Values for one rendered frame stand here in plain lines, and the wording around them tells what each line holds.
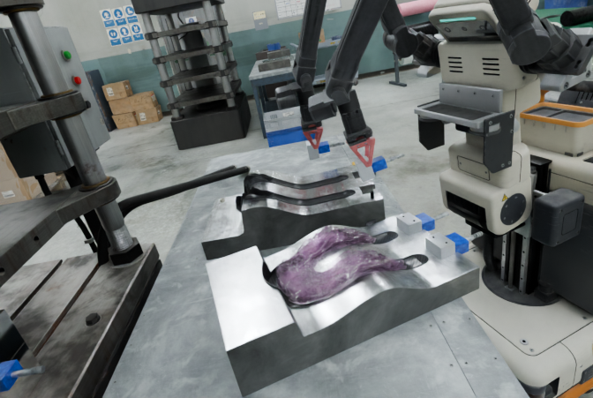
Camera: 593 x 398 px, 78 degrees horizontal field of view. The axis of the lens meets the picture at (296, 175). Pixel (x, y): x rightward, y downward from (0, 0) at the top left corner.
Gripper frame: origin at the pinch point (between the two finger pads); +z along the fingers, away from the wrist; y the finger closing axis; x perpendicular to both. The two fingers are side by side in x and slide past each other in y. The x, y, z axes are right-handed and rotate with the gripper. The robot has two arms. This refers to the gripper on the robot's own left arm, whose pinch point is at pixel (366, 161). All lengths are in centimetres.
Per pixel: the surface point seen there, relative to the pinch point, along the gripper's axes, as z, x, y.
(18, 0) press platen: -64, -62, 10
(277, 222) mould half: 6.0, -27.8, 6.7
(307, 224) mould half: 9.5, -20.6, 6.2
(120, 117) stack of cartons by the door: -69, -352, -604
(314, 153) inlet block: -1.1, -13.3, -26.5
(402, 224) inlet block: 12.9, 1.9, 16.6
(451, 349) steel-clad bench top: 24, -1, 45
